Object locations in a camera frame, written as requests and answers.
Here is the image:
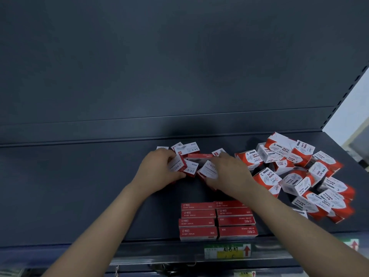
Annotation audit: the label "person's right forearm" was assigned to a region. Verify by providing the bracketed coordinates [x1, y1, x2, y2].
[244, 183, 369, 277]

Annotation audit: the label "dark grey shelf back panel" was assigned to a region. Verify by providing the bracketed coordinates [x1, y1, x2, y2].
[0, 0, 369, 148]

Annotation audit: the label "neat rows of red staple boxes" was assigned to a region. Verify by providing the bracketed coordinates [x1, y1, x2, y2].
[178, 200, 259, 242]

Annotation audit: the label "red white staple box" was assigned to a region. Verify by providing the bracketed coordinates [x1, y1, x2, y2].
[198, 160, 219, 180]
[168, 154, 187, 173]

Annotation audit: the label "pile of loose staple boxes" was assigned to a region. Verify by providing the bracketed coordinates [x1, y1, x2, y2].
[156, 141, 227, 178]

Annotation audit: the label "slotted shelf upright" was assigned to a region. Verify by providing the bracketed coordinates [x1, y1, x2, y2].
[320, 65, 369, 132]

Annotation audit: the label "shelf price rail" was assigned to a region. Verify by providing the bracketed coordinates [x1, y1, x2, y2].
[0, 231, 369, 267]

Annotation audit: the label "dark grey metal shelf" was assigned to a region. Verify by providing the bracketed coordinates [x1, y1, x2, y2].
[0, 131, 369, 248]

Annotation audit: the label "pile of paper clip boxes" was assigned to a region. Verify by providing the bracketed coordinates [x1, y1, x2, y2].
[235, 132, 356, 224]

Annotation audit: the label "white price label red arrow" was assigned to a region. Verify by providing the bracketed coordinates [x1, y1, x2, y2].
[343, 239, 360, 252]

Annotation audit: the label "yellow green price label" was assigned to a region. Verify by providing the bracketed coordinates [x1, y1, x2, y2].
[204, 244, 252, 259]

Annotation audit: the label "person's right hand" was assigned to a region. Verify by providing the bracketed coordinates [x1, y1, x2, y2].
[205, 152, 260, 201]

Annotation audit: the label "person's left forearm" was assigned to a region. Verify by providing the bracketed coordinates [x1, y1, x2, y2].
[42, 182, 149, 277]

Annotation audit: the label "person's left hand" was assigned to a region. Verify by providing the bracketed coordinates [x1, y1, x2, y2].
[131, 148, 187, 198]

